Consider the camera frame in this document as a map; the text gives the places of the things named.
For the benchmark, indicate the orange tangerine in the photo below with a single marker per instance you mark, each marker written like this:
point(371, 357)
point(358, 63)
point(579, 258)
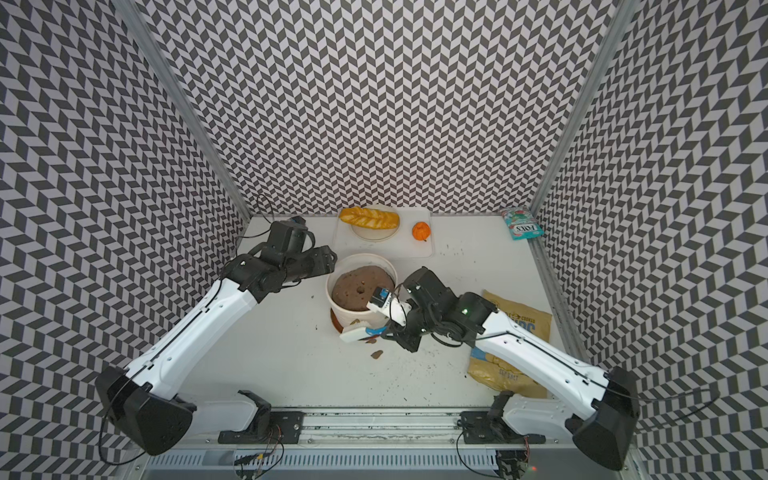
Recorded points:
point(421, 231)

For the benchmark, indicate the brown pot saucer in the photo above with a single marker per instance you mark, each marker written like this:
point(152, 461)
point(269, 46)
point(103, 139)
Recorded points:
point(339, 327)

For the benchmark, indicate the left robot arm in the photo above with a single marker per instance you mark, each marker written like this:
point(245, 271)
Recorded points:
point(141, 400)

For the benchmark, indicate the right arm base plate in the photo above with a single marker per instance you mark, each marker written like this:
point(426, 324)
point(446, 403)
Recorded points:
point(488, 427)

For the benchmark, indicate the blue white scrub brush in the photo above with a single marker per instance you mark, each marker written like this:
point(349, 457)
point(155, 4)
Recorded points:
point(360, 331)

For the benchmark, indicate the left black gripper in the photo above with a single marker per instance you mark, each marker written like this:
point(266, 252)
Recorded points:
point(323, 260)

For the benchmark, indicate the white ceramic pot with soil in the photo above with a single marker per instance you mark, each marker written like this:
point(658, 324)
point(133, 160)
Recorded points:
point(352, 283)

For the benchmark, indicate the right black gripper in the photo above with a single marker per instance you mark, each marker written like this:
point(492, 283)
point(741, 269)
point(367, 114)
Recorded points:
point(402, 336)

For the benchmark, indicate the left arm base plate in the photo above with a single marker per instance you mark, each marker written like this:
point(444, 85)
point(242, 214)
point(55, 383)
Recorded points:
point(283, 426)

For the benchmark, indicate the white cutting board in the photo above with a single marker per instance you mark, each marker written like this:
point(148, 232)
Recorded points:
point(400, 246)

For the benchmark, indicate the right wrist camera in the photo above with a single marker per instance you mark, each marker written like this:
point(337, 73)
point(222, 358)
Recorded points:
point(387, 303)

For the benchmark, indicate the teal snack packet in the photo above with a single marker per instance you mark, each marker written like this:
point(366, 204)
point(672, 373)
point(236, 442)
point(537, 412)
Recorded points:
point(521, 223)

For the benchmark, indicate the yellow braided bread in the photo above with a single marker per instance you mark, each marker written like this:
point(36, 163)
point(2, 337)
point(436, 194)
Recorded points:
point(369, 218)

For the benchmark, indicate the aluminium front rail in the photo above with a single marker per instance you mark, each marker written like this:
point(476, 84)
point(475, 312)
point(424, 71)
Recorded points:
point(384, 429)

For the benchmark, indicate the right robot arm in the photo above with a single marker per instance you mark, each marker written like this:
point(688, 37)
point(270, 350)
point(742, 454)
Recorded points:
point(601, 407)

